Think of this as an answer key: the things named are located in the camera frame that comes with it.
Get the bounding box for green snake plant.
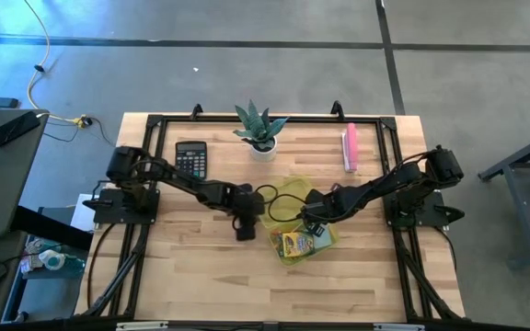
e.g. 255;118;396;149
233;99;290;151

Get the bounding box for black desk calculator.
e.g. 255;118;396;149
174;140;209;181

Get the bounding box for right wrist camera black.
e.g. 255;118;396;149
300;201;327;223

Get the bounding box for grey side desk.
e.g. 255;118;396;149
0;108;51;238

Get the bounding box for teal white tape dispenser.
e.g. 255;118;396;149
38;249;67;272

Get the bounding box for black smartphone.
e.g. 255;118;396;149
0;110;42;148

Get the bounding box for silver bracket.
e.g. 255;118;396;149
373;322;426;331
116;321;170;331

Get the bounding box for black looped camera cable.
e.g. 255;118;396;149
254;183;279;206
267;192;308;223

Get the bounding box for black aluminium table frame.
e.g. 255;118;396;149
74;100;467;323

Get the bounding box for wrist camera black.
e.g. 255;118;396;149
235;218;258;243
300;201;327;223

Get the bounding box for yellow green crayon box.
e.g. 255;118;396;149
280;230;317;259

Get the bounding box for cream floor cable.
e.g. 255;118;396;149
22;0;86;125

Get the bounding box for blue metal cart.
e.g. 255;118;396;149
478;127;530;268

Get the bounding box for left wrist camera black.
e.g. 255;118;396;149
235;218;258;243

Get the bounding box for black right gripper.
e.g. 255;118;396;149
302;187;342;238

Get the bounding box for white round plant pot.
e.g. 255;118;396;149
249;136;278;164

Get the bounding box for white paper sheet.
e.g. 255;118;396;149
70;193;101;233

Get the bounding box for pink white oblong item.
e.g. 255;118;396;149
340;121;360;174

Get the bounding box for yellow translucent pencil case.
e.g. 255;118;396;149
259;177;340;268

